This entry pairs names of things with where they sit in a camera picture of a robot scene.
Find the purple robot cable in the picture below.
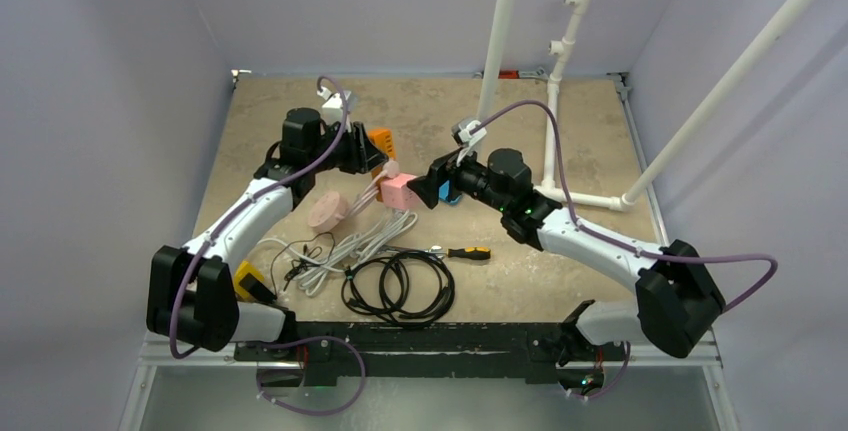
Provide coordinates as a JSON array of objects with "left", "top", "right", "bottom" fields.
[
  {"left": 473, "top": 99, "right": 779, "bottom": 313},
  {"left": 168, "top": 75, "right": 367, "bottom": 417}
]

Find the white pvc pipe frame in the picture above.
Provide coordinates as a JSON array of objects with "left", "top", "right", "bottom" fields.
[{"left": 475, "top": 0, "right": 848, "bottom": 213}]

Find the red clamp at table edge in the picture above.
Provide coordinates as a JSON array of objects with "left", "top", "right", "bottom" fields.
[{"left": 498, "top": 70, "right": 521, "bottom": 80}]

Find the black coiled cable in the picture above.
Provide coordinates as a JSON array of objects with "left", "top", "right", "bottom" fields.
[{"left": 341, "top": 249, "right": 457, "bottom": 327}]

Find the yellow black handled screwdriver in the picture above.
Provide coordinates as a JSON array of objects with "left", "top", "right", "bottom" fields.
[{"left": 387, "top": 246, "right": 492, "bottom": 261}]

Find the white bundled power cable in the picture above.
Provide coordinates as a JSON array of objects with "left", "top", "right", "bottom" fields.
[{"left": 254, "top": 209, "right": 420, "bottom": 298}]

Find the blue travel adapter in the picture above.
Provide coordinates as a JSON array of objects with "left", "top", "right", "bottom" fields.
[{"left": 438, "top": 180, "right": 462, "bottom": 206}]

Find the yellow cube power socket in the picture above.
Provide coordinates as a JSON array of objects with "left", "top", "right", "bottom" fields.
[{"left": 233, "top": 261, "right": 276, "bottom": 304}]

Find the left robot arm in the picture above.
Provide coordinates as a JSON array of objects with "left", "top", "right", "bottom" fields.
[{"left": 146, "top": 108, "right": 388, "bottom": 360}]

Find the thin black adapter cable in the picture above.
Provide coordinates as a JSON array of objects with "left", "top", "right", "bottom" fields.
[{"left": 268, "top": 232, "right": 339, "bottom": 284}]

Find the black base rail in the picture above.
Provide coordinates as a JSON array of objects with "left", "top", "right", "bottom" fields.
[{"left": 234, "top": 321, "right": 625, "bottom": 387}]

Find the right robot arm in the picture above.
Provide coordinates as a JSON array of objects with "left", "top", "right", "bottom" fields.
[{"left": 407, "top": 148, "right": 726, "bottom": 363}]

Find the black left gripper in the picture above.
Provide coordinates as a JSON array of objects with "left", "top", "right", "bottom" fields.
[{"left": 308, "top": 120, "right": 387, "bottom": 175}]

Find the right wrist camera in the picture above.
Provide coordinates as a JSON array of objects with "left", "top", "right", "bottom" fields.
[{"left": 452, "top": 118, "right": 487, "bottom": 164}]

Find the orange power strip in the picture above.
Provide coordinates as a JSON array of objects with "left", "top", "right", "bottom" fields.
[{"left": 367, "top": 127, "right": 397, "bottom": 160}]

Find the pink cube power socket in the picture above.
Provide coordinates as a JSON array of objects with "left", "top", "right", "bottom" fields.
[{"left": 380, "top": 173, "right": 422, "bottom": 211}]

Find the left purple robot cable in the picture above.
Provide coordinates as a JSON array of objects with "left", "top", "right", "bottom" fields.
[{"left": 168, "top": 75, "right": 367, "bottom": 417}]

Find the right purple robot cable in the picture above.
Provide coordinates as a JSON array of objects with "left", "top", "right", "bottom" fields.
[{"left": 473, "top": 99, "right": 779, "bottom": 313}]

